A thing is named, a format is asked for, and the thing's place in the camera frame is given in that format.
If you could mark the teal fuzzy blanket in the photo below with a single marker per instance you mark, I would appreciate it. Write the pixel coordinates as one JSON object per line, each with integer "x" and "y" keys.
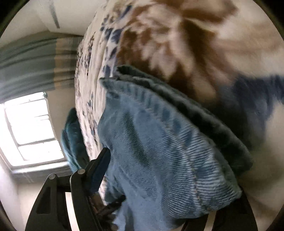
{"x": 73, "y": 143}

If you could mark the bright window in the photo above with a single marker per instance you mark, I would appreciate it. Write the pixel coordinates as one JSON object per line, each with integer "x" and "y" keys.
{"x": 27, "y": 134}

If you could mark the blue denim pants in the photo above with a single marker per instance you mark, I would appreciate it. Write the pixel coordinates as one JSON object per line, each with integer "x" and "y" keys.
{"x": 170, "y": 157}

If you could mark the cream floral fleece blanket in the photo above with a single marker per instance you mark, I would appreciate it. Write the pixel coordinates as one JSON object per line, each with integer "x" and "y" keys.
{"x": 227, "y": 56}

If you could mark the grey green striped curtain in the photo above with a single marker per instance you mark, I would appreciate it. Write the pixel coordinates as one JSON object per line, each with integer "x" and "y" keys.
{"x": 38, "y": 63}

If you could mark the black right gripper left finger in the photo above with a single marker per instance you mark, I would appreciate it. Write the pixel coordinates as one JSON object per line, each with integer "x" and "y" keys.
{"x": 49, "y": 211}

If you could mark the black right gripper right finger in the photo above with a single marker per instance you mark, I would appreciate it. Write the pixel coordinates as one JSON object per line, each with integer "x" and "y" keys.
{"x": 238, "y": 215}

